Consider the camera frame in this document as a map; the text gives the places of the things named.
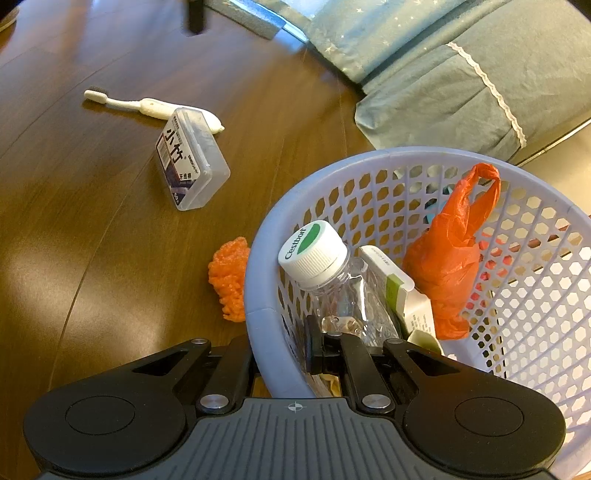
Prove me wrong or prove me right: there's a white medicine box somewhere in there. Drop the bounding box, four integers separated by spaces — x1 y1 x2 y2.
358 244 437 340

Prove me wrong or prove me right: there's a lavender plastic mesh wastebasket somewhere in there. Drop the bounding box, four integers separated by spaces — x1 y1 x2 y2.
245 147 591 480

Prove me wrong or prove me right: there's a dark upright bar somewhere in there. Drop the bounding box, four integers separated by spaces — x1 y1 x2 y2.
182 0 208 35

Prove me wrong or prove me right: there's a clear plastic bottle white cap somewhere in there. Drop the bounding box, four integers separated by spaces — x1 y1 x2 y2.
278 220 400 347

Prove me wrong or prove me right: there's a star print curtain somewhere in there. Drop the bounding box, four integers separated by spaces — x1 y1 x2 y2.
256 0 467 86

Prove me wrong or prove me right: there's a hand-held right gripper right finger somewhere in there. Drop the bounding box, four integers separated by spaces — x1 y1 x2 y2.
301 315 467 415

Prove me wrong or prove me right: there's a clear plastic box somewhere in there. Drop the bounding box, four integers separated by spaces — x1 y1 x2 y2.
156 107 232 212

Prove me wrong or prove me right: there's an orange plastic bag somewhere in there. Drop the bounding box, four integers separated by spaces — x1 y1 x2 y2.
402 162 502 341

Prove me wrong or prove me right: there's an orange frilly piece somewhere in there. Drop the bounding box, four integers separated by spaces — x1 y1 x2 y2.
208 236 252 322

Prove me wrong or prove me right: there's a green cloth with lace trim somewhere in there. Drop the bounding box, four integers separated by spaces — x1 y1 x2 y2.
355 18 591 167

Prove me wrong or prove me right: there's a white toothbrush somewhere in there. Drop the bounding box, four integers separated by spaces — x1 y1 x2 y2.
84 89 225 136

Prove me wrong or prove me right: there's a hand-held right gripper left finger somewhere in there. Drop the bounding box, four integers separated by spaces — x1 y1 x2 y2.
130 336 258 414

